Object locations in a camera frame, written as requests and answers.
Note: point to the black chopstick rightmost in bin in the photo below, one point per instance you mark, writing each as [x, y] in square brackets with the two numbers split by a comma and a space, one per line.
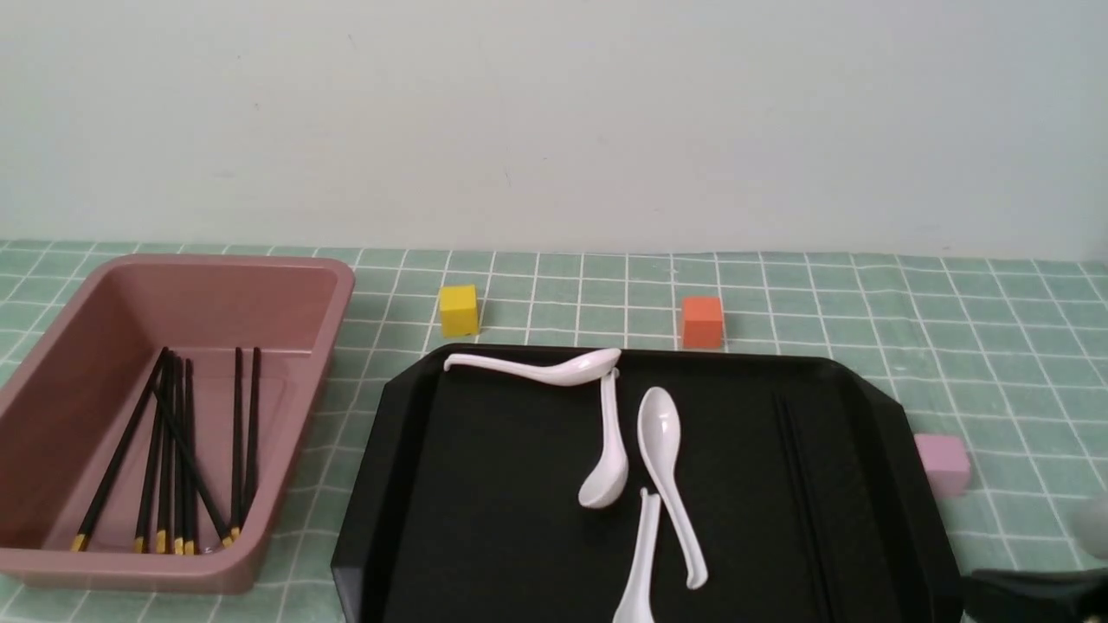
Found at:
[252, 461]

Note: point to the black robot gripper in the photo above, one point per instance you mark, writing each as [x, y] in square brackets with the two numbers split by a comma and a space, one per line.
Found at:
[1024, 596]

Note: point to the black chopstick gold tip tray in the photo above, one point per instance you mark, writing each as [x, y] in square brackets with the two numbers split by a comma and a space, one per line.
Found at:
[189, 461]

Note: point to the white spoon at bottom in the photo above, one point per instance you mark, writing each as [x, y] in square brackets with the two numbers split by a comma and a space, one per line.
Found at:
[636, 601]

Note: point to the orange cube block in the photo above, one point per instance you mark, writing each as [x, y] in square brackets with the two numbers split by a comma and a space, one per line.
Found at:
[702, 323]

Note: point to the green checkered tablecloth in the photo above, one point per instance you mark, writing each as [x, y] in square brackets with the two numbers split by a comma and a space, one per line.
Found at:
[1010, 355]

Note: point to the pink cube block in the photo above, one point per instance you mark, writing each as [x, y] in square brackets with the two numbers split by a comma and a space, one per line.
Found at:
[946, 464]

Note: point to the black plastic tray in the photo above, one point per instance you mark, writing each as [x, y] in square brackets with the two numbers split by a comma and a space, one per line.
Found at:
[465, 508]

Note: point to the black chopstick leftmost in bin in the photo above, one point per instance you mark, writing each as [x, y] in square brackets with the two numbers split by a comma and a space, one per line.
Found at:
[105, 487]

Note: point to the white spoon bowl up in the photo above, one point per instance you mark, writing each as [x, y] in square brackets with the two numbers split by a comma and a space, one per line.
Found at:
[659, 437]

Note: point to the yellow cube block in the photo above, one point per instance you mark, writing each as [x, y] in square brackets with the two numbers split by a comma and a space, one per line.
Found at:
[459, 311]

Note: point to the black chopstick right on tray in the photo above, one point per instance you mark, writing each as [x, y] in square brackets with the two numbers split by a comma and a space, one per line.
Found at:
[798, 486]

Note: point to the black chopstick in bin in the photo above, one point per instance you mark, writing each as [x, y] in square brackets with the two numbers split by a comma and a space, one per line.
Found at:
[252, 461]
[105, 487]
[150, 482]
[166, 485]
[180, 530]

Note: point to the white spoon on tray rim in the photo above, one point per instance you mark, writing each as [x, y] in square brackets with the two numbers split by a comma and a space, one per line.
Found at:
[585, 368]

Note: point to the white spoon bowl down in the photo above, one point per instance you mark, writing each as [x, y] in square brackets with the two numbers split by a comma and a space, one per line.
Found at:
[607, 480]

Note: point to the pink plastic bin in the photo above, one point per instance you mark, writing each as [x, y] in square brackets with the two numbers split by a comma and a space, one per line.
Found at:
[67, 405]

